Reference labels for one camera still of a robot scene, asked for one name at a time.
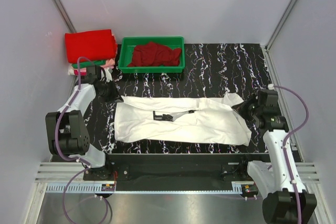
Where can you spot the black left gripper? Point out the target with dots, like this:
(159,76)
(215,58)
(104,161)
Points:
(115,95)

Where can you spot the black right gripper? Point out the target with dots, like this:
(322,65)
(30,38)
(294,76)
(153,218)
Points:
(240,108)

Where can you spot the white printed t-shirt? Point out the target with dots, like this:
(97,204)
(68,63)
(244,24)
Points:
(189,120)

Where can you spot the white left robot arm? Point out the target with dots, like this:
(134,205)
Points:
(67,133)

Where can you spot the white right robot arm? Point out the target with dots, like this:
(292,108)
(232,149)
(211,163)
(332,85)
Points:
(285,197)

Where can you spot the green plastic bin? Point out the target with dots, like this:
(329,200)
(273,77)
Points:
(129,43)

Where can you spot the green folded t-shirt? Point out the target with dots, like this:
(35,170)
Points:
(85,64)

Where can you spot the dark red crumpled t-shirt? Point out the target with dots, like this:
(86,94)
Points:
(155,55)

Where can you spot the red folded t-shirt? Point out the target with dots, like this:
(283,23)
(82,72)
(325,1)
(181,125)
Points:
(94,45)

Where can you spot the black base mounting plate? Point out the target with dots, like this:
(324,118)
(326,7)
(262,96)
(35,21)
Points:
(189,170)

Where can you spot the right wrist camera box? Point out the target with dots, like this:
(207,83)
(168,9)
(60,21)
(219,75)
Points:
(268,98)

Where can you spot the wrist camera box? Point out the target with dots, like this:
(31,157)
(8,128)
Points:
(94,74)
(268,98)

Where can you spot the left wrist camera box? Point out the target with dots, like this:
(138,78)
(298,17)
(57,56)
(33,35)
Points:
(94,74)

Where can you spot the aluminium frame rail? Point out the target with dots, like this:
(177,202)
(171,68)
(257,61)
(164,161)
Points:
(62,172)

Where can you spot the white slotted cable duct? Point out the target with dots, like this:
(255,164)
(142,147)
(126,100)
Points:
(141,189)

